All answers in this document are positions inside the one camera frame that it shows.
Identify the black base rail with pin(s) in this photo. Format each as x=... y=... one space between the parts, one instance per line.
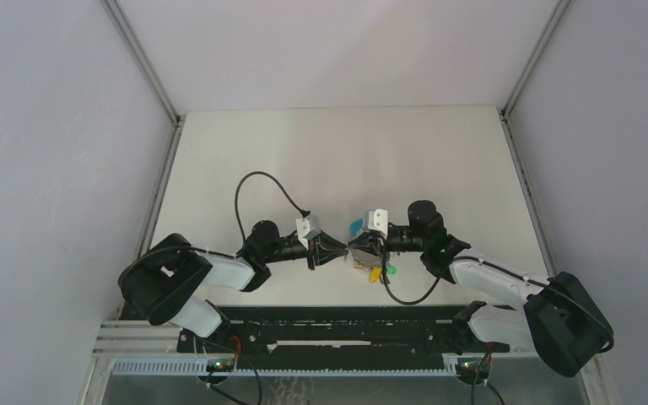
x=354 y=338

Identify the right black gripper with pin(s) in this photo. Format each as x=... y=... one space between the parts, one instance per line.
x=367 y=241

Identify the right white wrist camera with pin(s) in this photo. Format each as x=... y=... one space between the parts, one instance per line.
x=376 y=220

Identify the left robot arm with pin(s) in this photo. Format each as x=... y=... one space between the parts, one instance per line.
x=161 y=284

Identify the metal key organizer ring plate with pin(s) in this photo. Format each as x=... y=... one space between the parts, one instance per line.
x=374 y=260

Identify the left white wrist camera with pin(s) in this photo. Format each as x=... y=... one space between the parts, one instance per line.
x=307 y=229

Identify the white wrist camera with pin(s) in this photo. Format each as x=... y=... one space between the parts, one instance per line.
x=376 y=220
x=307 y=229

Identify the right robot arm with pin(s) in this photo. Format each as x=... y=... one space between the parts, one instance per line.
x=552 y=316

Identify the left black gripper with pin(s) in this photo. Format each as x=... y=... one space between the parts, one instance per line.
x=323 y=249

